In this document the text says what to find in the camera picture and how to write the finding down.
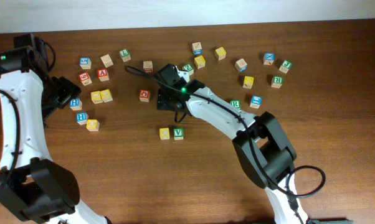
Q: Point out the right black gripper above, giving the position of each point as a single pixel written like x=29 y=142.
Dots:
x=167 y=74

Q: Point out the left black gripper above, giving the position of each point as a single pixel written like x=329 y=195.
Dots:
x=66 y=90

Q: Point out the yellow C block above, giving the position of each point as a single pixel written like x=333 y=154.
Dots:
x=164 y=133

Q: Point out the green V block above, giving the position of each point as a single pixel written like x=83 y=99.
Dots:
x=178 y=133

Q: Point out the green r block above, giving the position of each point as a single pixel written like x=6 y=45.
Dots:
x=277 y=82
x=236 y=103

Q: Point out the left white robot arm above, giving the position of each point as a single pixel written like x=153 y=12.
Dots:
x=32 y=186

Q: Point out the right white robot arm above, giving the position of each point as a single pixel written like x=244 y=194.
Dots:
x=263 y=149

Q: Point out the blue H block upper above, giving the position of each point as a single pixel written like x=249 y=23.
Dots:
x=75 y=104

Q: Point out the blue h block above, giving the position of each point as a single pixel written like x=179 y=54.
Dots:
x=81 y=118
x=75 y=104

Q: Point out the red O block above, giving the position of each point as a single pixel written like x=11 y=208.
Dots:
x=144 y=95

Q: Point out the red nine block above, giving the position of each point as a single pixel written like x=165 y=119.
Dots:
x=85 y=78

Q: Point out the blue H block lower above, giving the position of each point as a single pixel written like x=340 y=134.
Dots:
x=81 y=118

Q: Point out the yellow O block pair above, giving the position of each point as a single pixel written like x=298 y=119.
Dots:
x=96 y=97

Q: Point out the blue block far left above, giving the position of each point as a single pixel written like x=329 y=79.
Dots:
x=85 y=63

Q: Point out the green Z block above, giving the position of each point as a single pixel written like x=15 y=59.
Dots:
x=188 y=68

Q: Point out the plain block red side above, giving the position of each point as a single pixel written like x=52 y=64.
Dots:
x=148 y=67

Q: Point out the red A block left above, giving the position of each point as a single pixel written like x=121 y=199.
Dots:
x=103 y=75

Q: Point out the yellow G block pair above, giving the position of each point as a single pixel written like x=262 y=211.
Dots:
x=106 y=95

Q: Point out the yellow O block left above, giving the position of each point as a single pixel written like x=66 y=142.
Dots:
x=93 y=125

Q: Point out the yellow block above Z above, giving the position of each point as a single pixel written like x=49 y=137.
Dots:
x=199 y=62

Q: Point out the plain wooden block left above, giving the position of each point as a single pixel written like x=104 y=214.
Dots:
x=106 y=60

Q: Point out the plain block blue side top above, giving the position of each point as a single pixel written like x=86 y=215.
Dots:
x=197 y=48

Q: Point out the green L block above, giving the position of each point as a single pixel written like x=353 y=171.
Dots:
x=125 y=55

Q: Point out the yellow block top right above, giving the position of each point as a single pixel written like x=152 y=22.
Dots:
x=220 y=53

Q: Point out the plain block right centre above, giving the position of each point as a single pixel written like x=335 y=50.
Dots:
x=241 y=65

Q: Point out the blue S block right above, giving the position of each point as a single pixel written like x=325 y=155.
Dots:
x=256 y=101

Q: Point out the blue X block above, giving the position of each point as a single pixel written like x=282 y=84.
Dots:
x=268 y=58

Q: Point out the green J block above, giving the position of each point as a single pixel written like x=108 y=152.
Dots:
x=285 y=66

